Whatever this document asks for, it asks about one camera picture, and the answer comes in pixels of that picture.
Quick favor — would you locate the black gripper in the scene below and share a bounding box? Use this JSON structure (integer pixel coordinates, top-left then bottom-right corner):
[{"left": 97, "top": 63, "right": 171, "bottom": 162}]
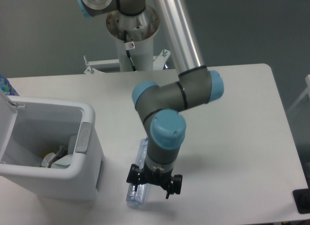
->
[{"left": 126, "top": 164, "right": 183, "bottom": 199}]

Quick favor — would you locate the clear plastic water bottle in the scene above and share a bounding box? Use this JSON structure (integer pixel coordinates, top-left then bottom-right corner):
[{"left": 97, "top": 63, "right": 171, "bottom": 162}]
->
[{"left": 126, "top": 137, "right": 149, "bottom": 208}]

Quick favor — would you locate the clear plastic bag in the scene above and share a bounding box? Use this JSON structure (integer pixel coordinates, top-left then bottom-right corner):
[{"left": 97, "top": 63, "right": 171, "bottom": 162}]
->
[{"left": 51, "top": 134, "right": 78, "bottom": 169}]

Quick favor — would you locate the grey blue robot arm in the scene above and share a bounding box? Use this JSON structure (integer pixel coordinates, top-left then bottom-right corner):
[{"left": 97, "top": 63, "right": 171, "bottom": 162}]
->
[{"left": 77, "top": 0, "right": 224, "bottom": 202}]

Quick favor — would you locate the trash inside the can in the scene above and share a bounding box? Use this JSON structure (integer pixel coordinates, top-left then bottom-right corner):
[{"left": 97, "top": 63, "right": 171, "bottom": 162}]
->
[{"left": 39, "top": 145, "right": 65, "bottom": 168}]

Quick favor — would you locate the white plastic trash can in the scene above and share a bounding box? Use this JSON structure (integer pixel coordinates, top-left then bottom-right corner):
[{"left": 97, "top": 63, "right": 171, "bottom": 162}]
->
[{"left": 0, "top": 94, "right": 104, "bottom": 201}]

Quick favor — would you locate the black clamp at table edge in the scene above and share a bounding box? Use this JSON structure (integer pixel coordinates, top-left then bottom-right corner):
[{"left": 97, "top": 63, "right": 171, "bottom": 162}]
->
[{"left": 293, "top": 188, "right": 310, "bottom": 214}]

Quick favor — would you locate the blue bottle at left edge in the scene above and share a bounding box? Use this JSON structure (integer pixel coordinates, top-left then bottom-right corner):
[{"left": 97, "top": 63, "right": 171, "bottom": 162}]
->
[{"left": 0, "top": 75, "right": 19, "bottom": 96}]

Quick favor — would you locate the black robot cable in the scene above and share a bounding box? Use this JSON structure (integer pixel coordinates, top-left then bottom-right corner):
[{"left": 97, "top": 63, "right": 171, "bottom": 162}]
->
[{"left": 123, "top": 30, "right": 138, "bottom": 72}]

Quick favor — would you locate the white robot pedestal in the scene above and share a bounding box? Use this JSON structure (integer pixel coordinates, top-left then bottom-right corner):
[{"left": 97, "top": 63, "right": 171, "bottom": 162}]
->
[{"left": 84, "top": 5, "right": 171, "bottom": 74}]

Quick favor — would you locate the white frame at right edge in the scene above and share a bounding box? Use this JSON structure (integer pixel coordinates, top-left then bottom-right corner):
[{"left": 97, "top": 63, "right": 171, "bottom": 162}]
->
[{"left": 287, "top": 74, "right": 310, "bottom": 114}]

